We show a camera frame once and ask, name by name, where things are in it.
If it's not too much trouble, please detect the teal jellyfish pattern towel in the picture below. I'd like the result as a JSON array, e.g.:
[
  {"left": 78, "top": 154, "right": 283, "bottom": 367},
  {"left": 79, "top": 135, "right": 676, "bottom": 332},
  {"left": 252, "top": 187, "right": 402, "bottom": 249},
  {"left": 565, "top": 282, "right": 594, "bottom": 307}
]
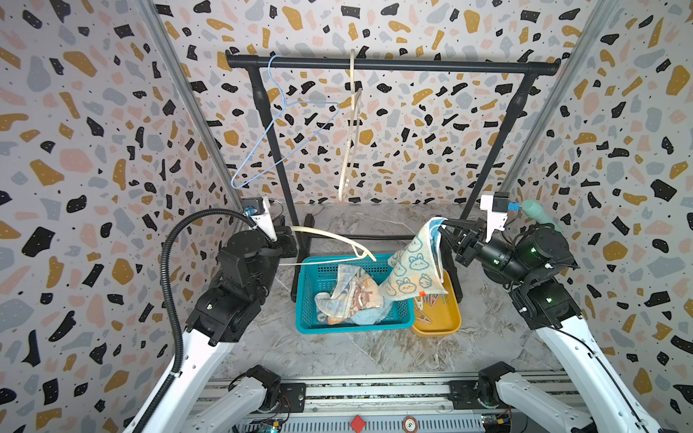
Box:
[{"left": 379, "top": 218, "right": 448, "bottom": 301}]

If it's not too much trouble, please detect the large wooden hanger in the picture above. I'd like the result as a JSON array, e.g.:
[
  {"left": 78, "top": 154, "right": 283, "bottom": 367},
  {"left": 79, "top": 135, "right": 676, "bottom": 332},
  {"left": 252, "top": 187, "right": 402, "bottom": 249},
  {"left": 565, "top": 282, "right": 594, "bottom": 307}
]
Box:
[{"left": 279, "top": 227, "right": 377, "bottom": 267}]

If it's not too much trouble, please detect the orange patterned towel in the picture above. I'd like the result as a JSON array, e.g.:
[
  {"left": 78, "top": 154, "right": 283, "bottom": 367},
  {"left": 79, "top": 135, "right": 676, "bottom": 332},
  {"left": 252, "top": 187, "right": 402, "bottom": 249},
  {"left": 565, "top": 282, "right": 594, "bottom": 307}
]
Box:
[{"left": 314, "top": 264, "right": 392, "bottom": 326}]

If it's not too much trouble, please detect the light blue wire hanger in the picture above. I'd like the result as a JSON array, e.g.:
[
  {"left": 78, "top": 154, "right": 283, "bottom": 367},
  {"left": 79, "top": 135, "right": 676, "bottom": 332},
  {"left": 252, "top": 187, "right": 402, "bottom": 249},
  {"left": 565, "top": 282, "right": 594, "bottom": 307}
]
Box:
[{"left": 227, "top": 54, "right": 341, "bottom": 191}]

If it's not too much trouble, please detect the light blue towel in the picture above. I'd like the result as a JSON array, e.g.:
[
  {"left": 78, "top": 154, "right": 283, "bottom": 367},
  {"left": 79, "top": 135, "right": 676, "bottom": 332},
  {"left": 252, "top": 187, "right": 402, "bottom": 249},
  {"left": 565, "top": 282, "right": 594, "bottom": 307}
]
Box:
[{"left": 350, "top": 305, "right": 392, "bottom": 326}]

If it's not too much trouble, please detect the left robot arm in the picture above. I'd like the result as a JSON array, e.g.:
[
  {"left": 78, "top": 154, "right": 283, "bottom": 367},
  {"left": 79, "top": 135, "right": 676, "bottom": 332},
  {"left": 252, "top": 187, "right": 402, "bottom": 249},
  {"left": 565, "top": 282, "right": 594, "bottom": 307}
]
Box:
[{"left": 126, "top": 209, "right": 297, "bottom": 432}]

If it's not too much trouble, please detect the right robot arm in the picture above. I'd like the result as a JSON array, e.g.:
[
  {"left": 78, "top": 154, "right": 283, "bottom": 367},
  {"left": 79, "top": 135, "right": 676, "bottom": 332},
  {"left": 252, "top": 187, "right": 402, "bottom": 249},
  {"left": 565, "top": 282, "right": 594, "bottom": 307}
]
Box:
[{"left": 439, "top": 219, "right": 662, "bottom": 432}]

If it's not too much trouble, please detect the teal plastic basket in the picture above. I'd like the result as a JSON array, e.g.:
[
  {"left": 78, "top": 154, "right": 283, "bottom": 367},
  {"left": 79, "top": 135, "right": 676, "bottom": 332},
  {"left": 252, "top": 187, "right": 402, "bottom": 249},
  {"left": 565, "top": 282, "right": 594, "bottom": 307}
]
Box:
[{"left": 294, "top": 255, "right": 415, "bottom": 335}]

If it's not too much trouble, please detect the mint green microphone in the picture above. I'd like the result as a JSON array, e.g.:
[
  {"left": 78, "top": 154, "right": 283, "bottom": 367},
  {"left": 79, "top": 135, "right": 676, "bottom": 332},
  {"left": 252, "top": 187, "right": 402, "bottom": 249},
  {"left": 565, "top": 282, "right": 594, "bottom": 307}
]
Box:
[{"left": 520, "top": 200, "right": 562, "bottom": 233}]

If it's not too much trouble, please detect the yellow plastic bin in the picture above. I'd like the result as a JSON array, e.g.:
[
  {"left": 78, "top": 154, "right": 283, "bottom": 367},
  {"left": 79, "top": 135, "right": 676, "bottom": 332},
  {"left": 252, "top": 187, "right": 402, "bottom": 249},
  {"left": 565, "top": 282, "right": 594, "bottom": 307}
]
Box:
[{"left": 411, "top": 272, "right": 461, "bottom": 337}]

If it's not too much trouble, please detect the black clothes rack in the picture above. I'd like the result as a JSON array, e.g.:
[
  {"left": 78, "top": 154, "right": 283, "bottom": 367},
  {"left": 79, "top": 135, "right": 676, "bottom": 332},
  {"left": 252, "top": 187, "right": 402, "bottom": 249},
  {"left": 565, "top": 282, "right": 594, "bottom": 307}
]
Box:
[{"left": 226, "top": 53, "right": 562, "bottom": 302}]

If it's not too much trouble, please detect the round red white sticker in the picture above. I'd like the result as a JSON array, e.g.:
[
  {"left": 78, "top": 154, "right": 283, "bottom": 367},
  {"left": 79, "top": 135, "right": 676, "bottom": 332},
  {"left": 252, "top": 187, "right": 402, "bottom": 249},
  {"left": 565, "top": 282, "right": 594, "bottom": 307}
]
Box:
[{"left": 402, "top": 416, "right": 419, "bottom": 433}]

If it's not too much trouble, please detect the red diamond sticker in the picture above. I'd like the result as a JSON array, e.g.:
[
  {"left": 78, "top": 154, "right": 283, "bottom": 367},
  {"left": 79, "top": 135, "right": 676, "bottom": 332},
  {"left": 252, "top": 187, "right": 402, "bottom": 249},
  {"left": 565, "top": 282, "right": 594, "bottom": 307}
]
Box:
[{"left": 350, "top": 415, "right": 366, "bottom": 433}]

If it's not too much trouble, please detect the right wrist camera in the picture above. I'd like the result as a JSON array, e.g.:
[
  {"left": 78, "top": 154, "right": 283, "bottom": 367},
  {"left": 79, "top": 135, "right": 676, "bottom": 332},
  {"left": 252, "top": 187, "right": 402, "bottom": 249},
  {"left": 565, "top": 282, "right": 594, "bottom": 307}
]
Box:
[{"left": 479, "top": 192, "right": 521, "bottom": 243}]

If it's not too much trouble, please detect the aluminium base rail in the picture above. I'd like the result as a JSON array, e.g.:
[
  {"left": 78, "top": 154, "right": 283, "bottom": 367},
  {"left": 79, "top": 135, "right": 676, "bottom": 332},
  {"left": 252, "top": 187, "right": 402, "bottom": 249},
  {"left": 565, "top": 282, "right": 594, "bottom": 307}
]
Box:
[{"left": 192, "top": 373, "right": 587, "bottom": 432}]

